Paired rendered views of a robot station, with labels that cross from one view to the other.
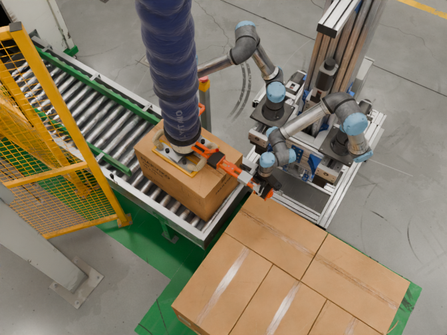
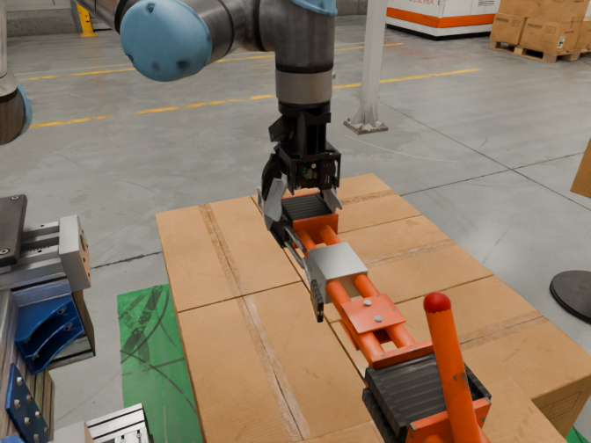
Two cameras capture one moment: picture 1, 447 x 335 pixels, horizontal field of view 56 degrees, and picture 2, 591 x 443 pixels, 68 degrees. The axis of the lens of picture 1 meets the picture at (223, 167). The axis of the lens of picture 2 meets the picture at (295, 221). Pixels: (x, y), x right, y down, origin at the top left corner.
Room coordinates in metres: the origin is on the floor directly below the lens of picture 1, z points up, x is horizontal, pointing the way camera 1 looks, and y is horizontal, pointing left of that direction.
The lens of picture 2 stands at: (1.56, 0.09, 1.46)
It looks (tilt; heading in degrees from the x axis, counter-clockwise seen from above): 33 degrees down; 214
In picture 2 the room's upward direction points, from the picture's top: straight up
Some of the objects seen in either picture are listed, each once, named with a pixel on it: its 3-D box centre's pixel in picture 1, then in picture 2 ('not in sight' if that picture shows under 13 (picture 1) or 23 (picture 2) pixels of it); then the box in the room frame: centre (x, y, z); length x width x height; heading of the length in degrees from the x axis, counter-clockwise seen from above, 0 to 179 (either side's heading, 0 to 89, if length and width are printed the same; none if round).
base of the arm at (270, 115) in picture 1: (273, 106); not in sight; (1.65, -0.32, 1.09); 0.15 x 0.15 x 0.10
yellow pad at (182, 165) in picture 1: (175, 157); not in sight; (1.34, 0.30, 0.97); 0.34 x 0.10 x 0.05; 53
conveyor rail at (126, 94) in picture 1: (135, 102); not in sight; (2.13, 0.73, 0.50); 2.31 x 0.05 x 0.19; 56
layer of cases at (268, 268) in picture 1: (288, 300); (328, 316); (0.57, -0.44, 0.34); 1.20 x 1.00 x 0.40; 56
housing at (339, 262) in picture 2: (245, 178); (336, 272); (1.14, -0.13, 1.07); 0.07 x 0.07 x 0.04; 53
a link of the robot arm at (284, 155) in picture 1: (283, 154); (222, 20); (1.12, -0.32, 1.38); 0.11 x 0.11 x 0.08; 19
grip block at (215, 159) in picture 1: (215, 159); (422, 397); (1.26, 0.05, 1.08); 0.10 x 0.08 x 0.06; 143
